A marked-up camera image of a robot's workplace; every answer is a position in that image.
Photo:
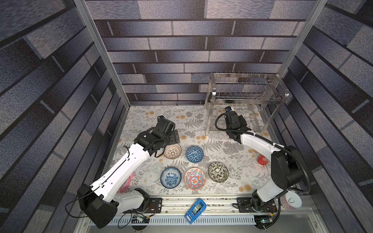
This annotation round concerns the white lattice pattern bowl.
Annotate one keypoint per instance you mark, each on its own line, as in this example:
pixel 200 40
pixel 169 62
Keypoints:
pixel 172 151

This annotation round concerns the red blue floral bowl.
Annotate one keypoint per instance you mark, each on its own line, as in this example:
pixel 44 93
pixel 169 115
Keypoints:
pixel 195 179

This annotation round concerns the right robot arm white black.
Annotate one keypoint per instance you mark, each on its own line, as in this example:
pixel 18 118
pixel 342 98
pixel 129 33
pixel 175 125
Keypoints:
pixel 288 170

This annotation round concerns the pink alarm clock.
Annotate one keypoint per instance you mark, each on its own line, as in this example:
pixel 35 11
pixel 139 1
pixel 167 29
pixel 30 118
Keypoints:
pixel 126 184

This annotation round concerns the black white floral bowl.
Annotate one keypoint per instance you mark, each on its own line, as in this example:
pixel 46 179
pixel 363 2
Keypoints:
pixel 218 172

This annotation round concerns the aluminium rail frame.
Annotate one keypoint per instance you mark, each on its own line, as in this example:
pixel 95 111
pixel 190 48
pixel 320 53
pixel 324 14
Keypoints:
pixel 219 216

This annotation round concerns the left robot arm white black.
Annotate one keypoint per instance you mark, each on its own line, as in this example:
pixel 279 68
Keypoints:
pixel 101 201

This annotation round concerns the blue dotted pattern bowl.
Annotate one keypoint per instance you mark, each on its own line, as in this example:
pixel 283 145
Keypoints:
pixel 194 154

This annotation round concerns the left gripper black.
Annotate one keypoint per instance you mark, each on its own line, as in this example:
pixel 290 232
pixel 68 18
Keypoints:
pixel 175 137

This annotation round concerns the red soda can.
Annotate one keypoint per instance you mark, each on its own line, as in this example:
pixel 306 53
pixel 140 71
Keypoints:
pixel 262 160

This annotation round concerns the blue handheld meter device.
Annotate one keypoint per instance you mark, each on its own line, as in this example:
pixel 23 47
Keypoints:
pixel 195 211

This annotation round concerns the blue floral rim bowl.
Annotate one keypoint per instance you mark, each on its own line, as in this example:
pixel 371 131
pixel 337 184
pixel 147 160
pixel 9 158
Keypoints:
pixel 170 178

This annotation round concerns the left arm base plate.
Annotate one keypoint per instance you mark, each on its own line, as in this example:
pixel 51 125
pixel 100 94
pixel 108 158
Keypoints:
pixel 154 206

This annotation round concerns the steel two-tier dish rack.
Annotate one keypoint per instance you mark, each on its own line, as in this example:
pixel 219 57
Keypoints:
pixel 257 96

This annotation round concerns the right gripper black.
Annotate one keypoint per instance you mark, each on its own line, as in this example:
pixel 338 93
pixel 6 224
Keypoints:
pixel 228 113

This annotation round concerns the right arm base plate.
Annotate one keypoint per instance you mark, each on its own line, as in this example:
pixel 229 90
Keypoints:
pixel 244 205

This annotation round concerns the floral table mat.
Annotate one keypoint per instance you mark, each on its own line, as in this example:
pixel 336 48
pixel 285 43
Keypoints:
pixel 245 173

